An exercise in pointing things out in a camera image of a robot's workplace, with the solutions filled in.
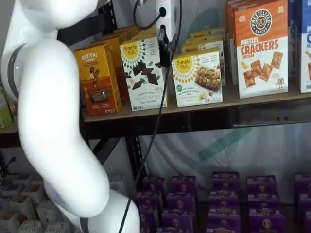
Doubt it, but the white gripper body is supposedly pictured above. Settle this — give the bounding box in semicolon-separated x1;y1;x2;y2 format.
155;0;180;41

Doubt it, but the long black cable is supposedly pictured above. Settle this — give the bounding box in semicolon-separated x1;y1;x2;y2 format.
118;0;183;233

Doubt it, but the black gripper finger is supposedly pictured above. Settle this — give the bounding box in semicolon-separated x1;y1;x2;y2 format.
157;24;168;42
159;40;174;68

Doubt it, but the looped black cable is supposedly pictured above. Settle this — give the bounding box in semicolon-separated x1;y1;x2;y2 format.
133;0;168;29

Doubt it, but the orange Revival cracker box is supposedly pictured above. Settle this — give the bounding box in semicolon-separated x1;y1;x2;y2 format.
74;43;122;117
113;25;139;41
90;36;129;102
101;33;132;49

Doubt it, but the black power plug cord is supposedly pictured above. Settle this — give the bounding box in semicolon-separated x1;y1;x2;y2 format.
0;156;17;171

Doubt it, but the orange pretzel crackers box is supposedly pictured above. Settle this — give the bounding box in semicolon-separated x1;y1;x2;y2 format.
234;0;290;100

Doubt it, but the Simple Mills almond bar box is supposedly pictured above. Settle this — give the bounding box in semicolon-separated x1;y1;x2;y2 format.
171;47;224;108
185;33;225;42
189;27;225;35
181;38;226;86

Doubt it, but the wooden shelf board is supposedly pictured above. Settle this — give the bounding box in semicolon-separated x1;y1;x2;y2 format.
81;91;311;123
0;125;20;135

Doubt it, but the black metal shelf rack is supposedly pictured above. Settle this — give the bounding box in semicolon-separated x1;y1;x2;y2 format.
57;0;311;202

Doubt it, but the green yellow snack box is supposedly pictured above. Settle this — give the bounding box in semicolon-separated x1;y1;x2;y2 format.
0;82;15;129

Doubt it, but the white sheet with teal print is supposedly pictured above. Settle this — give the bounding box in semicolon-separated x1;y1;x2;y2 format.
138;0;311;180

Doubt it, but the white patterned small box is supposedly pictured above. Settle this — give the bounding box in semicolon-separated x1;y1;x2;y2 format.
17;220;46;233
108;173;127;195
36;200;63;225

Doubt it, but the blue white cracker box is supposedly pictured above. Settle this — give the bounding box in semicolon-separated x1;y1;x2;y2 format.
300;0;311;94

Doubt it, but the Simple Mills sweet thins box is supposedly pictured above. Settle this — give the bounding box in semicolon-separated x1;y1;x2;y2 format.
119;36;168;112
131;30;158;41
138;24;158;33

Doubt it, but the purple Annie's snack box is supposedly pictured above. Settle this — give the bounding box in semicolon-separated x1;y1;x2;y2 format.
166;193;197;212
209;190;241;209
303;210;311;233
294;173;311;195
136;191;164;211
142;176;168;195
207;205;242;233
247;192;280;212
161;209;194;229
246;176;277;195
212;171;241;192
249;208;287;233
170;176;197;195
298;192;311;212
137;206;157;233
156;226;191;233

